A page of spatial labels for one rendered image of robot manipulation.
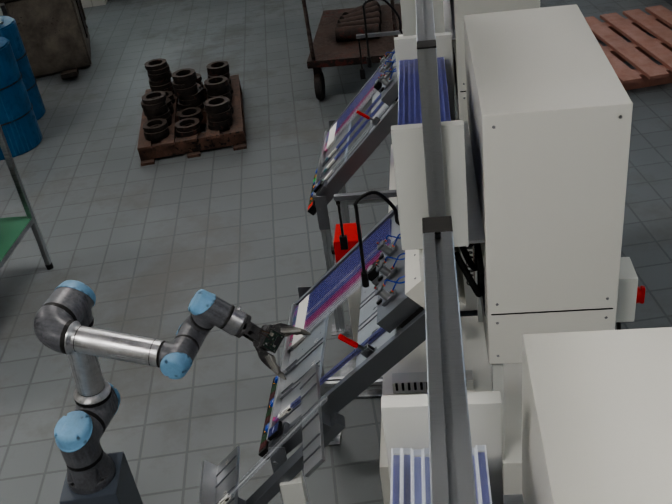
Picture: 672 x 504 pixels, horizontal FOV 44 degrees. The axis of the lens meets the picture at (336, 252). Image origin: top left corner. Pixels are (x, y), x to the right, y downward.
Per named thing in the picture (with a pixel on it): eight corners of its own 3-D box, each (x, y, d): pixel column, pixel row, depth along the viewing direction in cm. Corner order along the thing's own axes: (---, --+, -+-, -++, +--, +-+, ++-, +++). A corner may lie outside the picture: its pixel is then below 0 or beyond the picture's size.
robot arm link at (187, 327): (165, 348, 234) (183, 326, 228) (179, 323, 243) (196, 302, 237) (189, 363, 235) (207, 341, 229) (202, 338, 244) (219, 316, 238)
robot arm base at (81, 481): (64, 497, 258) (54, 476, 253) (73, 461, 271) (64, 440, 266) (112, 490, 259) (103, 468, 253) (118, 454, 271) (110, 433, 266)
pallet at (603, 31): (750, 79, 579) (753, 61, 572) (614, 99, 579) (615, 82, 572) (666, 19, 697) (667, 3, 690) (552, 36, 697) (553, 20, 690)
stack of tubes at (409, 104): (406, 239, 203) (397, 140, 189) (406, 146, 246) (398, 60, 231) (457, 236, 202) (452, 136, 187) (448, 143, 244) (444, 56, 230)
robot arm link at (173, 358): (14, 326, 226) (184, 357, 219) (34, 301, 234) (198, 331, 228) (21, 357, 232) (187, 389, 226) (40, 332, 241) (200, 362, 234)
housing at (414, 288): (444, 323, 215) (404, 294, 211) (438, 225, 256) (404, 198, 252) (466, 305, 212) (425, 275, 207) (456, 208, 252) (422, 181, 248)
